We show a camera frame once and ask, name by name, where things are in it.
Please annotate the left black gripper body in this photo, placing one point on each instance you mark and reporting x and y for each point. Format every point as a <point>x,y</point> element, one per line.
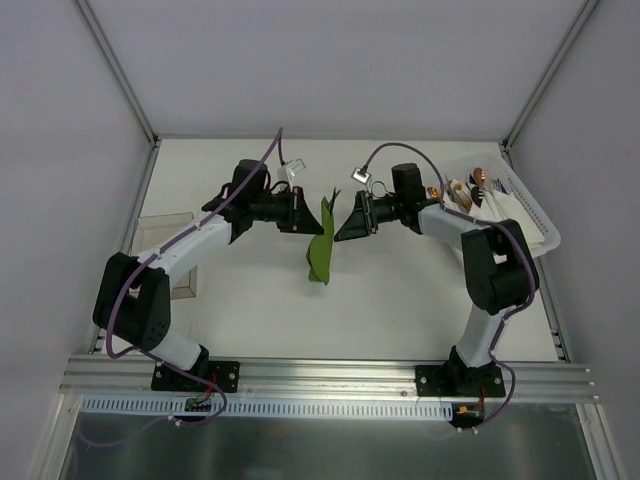
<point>292,211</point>

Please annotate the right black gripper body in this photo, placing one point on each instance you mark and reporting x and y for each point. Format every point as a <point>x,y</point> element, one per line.
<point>368,212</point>

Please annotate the green paper napkin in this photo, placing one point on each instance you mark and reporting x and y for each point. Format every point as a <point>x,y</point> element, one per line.
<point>319,252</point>

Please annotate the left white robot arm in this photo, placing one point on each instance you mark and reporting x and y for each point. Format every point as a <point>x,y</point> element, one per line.
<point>134,297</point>

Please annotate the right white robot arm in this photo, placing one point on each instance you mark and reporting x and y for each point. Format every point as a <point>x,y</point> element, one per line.
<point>500,277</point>

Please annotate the white rolled napkin bundle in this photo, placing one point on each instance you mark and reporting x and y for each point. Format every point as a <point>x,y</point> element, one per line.
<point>509,208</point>

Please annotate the copper fork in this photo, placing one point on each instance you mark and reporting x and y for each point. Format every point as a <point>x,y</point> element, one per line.
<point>464,199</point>

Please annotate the white plastic basket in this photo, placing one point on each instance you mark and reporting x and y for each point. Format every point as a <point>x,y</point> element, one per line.
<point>499,177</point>

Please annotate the copper spoon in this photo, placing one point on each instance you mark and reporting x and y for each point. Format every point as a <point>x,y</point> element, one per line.
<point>479,177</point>

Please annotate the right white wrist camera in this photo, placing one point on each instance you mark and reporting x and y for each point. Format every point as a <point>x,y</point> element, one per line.
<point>362,177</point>

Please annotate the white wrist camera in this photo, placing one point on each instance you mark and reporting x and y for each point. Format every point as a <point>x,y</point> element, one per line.
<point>288,173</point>
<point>362,177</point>

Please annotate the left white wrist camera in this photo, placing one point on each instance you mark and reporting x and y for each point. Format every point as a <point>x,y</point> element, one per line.
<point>288,173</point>

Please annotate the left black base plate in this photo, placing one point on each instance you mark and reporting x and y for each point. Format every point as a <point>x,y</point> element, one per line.
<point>224,374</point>

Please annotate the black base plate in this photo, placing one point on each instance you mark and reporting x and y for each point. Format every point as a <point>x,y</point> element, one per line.
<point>444,381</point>
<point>224,374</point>

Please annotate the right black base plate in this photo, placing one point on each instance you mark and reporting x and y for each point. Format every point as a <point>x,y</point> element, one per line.
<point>444,381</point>

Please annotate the left frame post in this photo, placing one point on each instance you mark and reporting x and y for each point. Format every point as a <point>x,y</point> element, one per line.
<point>105,48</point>

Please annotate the frame post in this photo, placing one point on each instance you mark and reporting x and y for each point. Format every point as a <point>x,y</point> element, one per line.
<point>105,48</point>
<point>584,15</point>

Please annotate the aluminium rail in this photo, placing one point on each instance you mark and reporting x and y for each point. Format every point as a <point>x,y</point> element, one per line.
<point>546,382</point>

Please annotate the white slotted cable duct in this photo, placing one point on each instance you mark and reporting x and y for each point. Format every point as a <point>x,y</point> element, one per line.
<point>268,408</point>

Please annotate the right frame post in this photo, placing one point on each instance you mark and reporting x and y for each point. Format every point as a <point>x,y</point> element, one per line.
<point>584,15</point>

